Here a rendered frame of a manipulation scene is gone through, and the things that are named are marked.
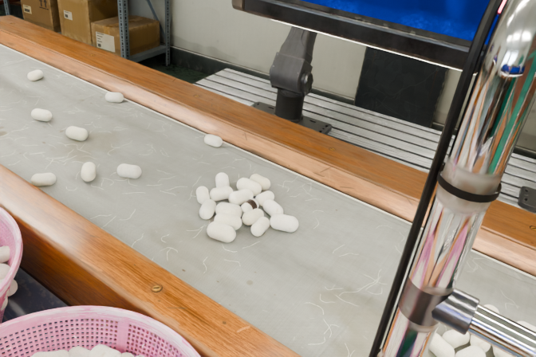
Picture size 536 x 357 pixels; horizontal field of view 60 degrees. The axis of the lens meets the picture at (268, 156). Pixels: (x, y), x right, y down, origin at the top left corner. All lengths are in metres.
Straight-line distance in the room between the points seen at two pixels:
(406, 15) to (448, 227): 0.17
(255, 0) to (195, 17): 2.78
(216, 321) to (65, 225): 0.23
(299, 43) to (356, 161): 0.33
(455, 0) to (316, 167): 0.45
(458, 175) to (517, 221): 0.53
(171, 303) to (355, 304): 0.20
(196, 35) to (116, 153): 2.45
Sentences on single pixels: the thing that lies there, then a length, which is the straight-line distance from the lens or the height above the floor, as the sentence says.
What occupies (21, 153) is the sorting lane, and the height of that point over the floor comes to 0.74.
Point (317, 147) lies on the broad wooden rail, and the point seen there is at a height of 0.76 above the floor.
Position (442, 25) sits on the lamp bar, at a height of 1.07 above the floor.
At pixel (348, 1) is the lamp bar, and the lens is 0.36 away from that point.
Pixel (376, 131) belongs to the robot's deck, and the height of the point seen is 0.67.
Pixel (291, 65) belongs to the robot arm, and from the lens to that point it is 0.98.
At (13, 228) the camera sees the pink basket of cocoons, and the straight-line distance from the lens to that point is 0.61.
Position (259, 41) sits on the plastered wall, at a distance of 2.93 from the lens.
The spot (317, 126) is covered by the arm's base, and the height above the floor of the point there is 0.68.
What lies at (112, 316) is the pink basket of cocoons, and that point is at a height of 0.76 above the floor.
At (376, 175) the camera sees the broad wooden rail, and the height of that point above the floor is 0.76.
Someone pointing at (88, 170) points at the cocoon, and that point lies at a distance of 0.71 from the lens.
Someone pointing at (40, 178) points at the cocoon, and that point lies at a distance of 0.71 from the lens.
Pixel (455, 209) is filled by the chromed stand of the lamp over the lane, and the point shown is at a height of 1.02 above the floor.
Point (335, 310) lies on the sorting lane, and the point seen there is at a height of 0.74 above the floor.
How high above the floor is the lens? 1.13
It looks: 30 degrees down
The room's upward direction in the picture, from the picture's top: 7 degrees clockwise
